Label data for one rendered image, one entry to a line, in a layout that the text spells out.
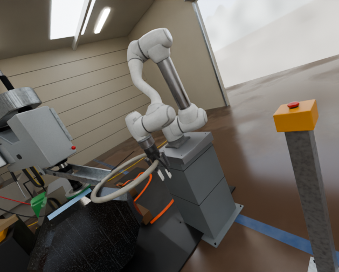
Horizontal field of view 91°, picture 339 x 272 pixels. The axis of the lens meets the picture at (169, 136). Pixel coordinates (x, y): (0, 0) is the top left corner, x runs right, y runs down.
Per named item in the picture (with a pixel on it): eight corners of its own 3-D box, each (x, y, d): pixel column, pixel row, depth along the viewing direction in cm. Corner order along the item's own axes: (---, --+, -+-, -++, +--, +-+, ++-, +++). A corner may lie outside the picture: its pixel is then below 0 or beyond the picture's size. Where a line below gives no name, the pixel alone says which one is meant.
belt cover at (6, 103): (-21, 143, 157) (-34, 127, 152) (11, 132, 177) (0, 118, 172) (14, 115, 107) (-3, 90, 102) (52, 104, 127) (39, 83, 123)
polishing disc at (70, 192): (95, 179, 144) (94, 178, 144) (73, 197, 128) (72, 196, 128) (83, 180, 157) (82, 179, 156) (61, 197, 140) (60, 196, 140)
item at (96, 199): (77, 206, 100) (74, 203, 100) (126, 162, 140) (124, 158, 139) (131, 200, 74) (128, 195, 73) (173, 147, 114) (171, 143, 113)
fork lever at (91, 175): (39, 176, 141) (36, 171, 139) (60, 163, 156) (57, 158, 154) (97, 190, 111) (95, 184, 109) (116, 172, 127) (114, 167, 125)
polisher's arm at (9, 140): (17, 181, 168) (-17, 139, 154) (40, 168, 186) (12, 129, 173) (50, 175, 129) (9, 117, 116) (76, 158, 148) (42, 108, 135)
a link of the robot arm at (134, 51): (122, 61, 108) (138, 51, 103) (122, 41, 115) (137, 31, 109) (135, 73, 119) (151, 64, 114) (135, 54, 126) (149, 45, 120)
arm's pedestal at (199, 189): (205, 193, 205) (180, 136, 184) (244, 206, 165) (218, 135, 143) (178, 224, 178) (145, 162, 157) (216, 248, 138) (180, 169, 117)
